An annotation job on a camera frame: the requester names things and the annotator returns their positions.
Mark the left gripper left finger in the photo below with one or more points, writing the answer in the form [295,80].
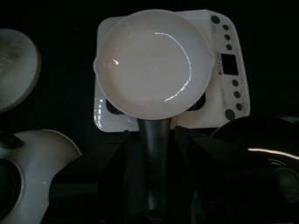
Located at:
[98,175]

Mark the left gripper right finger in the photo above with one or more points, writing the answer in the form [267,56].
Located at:
[202,180]

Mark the white toy stove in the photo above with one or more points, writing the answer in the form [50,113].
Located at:
[234,96]

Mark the silver toy kettle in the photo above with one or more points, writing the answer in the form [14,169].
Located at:
[43,163]

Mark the black round pot lid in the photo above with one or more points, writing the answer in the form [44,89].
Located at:
[265,137]

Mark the silver round toy dish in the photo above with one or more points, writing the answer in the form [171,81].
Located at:
[15,70]

